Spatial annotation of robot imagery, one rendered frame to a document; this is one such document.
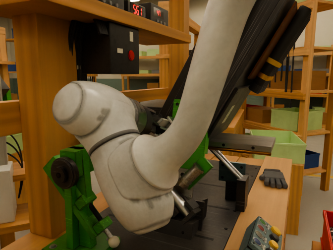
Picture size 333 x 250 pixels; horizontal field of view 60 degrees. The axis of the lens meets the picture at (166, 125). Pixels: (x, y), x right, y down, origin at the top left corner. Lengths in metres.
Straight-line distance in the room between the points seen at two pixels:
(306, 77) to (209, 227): 2.68
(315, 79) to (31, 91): 3.24
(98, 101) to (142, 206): 0.19
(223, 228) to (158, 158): 0.51
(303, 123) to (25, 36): 3.01
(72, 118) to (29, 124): 0.40
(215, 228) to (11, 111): 0.66
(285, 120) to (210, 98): 3.26
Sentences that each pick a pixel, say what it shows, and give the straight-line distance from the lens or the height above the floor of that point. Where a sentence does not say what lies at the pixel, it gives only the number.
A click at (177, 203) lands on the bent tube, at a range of 0.85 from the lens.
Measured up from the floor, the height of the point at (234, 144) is 1.13.
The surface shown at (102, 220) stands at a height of 1.00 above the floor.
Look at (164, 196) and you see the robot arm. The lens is 0.48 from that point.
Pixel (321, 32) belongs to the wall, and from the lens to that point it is 10.04.
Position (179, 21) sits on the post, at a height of 1.65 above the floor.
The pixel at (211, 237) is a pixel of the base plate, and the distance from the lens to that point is 0.87.
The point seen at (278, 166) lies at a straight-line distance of 1.55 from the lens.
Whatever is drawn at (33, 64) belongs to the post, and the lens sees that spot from 0.85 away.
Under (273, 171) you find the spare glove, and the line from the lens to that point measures 1.38.
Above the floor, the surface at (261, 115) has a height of 0.83.
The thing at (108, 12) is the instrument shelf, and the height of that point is 1.52.
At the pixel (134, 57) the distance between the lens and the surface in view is 0.99.
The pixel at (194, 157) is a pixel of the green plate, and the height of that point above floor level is 1.11.
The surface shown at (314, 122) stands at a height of 0.82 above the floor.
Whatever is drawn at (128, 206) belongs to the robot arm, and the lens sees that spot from 0.47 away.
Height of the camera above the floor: 1.34
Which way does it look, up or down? 10 degrees down
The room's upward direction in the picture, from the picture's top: straight up
